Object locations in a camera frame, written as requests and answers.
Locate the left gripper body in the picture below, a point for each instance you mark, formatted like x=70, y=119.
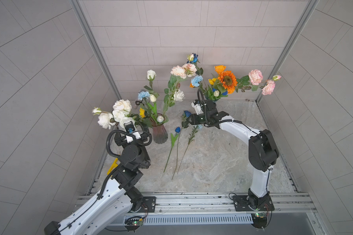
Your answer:
x=135, y=143

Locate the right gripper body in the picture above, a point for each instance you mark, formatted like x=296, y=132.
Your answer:
x=202, y=118

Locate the dark red glass vase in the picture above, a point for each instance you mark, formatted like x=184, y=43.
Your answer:
x=160, y=134

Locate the dark blue rose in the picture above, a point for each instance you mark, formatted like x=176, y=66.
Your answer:
x=184, y=126

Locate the white rose bouquet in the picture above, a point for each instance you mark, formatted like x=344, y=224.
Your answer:
x=121, y=115

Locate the small blue tulip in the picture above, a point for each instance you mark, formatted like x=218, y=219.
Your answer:
x=174, y=137

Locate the dark blue rose vase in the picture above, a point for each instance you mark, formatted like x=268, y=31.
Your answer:
x=194, y=60

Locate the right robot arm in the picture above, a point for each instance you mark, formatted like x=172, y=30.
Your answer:
x=262, y=151

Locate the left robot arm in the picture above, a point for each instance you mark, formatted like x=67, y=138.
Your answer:
x=118, y=194

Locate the white tulip right vase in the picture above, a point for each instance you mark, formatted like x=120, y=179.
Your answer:
x=216, y=93

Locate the yellow sunflower left vase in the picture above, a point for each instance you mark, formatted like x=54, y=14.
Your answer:
x=142, y=113

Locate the white rose left vase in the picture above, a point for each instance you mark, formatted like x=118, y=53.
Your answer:
x=179, y=95

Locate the light blue carnation right vase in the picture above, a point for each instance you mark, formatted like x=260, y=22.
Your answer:
x=195, y=82

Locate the yellow sunflower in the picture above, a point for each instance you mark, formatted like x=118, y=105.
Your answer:
x=212, y=81

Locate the yellow tag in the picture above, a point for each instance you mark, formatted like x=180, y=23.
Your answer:
x=113, y=166

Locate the orange gerbera flower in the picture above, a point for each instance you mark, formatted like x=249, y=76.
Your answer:
x=228, y=81

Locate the orange rose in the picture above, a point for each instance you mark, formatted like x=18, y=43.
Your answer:
x=219, y=69

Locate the pink rose spray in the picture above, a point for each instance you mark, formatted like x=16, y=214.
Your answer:
x=178, y=74

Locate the pink roses stem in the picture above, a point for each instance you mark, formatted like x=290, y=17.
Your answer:
x=255, y=81

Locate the white rose bud stem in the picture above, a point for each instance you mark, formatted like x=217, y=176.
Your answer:
x=150, y=77

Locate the left circuit board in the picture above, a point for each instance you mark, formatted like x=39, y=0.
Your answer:
x=133, y=223

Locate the circuit board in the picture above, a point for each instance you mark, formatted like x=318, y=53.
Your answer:
x=133, y=223
x=260, y=220

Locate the right circuit board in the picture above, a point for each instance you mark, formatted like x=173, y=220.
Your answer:
x=260, y=220

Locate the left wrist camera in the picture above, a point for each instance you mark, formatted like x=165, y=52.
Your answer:
x=131, y=129

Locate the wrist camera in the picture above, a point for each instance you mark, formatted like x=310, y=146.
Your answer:
x=131, y=129
x=197, y=107

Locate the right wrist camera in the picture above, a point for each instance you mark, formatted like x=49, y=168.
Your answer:
x=197, y=107

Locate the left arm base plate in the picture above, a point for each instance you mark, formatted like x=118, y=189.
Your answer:
x=148, y=204

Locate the aluminium rail frame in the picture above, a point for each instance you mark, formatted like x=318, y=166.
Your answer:
x=216, y=208

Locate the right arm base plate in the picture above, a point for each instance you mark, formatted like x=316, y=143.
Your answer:
x=252, y=203

